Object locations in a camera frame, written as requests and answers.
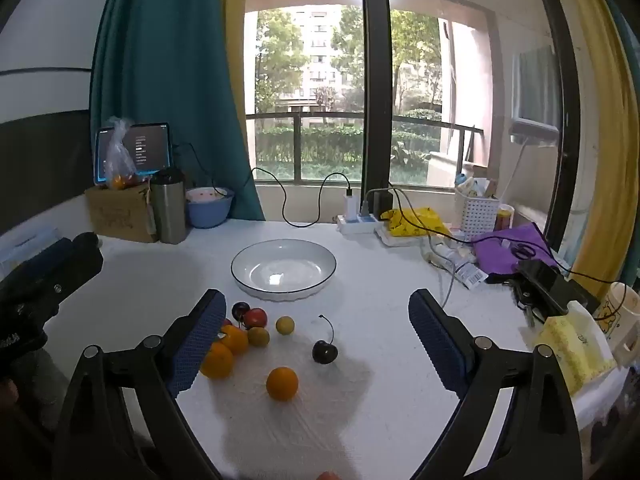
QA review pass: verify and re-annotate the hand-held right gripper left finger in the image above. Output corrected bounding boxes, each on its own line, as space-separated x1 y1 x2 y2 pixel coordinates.
50 288 227 480

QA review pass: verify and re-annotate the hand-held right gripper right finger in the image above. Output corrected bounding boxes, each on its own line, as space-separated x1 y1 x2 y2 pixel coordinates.
408 288 583 480

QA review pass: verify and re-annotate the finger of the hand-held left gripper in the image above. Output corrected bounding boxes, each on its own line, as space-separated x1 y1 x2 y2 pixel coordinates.
0 246 104 311
20 232 101 273

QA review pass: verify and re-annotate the small orange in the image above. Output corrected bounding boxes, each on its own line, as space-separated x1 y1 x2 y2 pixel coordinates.
218 325 249 356

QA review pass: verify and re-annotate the dark cherry with stem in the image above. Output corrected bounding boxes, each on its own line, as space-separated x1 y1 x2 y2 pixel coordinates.
312 314 339 365

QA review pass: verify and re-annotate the white plate with dark rim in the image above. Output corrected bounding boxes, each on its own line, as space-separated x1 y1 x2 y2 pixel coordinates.
230 239 337 303

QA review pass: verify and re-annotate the white blue paper box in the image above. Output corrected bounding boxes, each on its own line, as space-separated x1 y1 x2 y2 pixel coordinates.
0 227 61 266

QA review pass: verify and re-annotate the brown cardboard box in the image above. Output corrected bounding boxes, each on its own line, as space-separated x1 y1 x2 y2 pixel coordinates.
84 182 158 244

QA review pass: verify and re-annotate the white packet with barcode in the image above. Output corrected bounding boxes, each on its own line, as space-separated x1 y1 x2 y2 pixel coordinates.
424 240 488 291

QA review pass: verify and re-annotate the clear plastic bag of fruit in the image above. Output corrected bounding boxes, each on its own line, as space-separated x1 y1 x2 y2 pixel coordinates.
103 116 138 191

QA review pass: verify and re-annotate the white flat packet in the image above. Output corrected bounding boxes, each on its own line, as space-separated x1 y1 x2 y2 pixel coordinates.
375 222 436 248

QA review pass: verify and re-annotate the stainless steel thermos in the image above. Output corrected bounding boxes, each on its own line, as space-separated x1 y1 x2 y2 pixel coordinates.
149 167 188 245

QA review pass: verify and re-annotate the purple cloth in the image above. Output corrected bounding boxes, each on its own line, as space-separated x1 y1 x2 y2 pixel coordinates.
471 223 563 283

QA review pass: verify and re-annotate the yellow duck print bag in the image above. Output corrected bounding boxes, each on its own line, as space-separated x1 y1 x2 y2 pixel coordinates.
380 207 453 237

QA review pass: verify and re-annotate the black phone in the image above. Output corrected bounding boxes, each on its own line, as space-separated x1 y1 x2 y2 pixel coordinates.
515 258 601 316

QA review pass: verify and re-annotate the tablet with dark screen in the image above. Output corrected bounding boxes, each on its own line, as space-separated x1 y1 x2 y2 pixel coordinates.
95 122 174 185

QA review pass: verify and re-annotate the blue bowl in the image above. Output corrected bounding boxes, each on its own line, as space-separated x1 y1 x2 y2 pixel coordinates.
185 186 235 229

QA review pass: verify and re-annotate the white plastic basket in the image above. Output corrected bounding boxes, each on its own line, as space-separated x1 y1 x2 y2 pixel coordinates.
454 186 501 243

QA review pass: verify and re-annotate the yellow sponge packet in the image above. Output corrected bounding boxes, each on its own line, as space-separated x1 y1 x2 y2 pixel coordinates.
534 301 617 396

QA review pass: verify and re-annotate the white power strip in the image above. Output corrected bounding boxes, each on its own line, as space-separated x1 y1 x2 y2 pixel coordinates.
336 214 388 235

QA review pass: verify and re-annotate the black power adapter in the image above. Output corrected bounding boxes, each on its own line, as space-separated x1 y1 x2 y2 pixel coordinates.
369 189 396 218

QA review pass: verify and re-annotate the white cartoon mug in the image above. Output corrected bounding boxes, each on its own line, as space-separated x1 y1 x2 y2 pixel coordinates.
595 281 640 367

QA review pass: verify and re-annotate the teal curtain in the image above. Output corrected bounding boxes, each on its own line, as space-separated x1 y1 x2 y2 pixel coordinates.
90 0 266 222

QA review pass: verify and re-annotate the balcony railing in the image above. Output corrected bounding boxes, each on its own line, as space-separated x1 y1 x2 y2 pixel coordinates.
247 112 483 183

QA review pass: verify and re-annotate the yellow curtain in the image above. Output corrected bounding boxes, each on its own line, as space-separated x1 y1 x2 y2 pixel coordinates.
550 0 636 291
219 0 251 161

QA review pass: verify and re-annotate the grey power cable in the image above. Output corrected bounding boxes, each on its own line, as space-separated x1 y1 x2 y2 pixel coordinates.
362 187 468 308

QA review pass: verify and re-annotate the black adapter cable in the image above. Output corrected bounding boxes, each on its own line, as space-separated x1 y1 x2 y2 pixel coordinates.
385 187 631 283

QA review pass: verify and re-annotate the black charging cable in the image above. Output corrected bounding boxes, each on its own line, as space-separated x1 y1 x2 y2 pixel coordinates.
175 142 352 227

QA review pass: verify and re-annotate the black window frame post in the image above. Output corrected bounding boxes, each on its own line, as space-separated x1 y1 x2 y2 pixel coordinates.
360 0 393 196
525 0 583 251

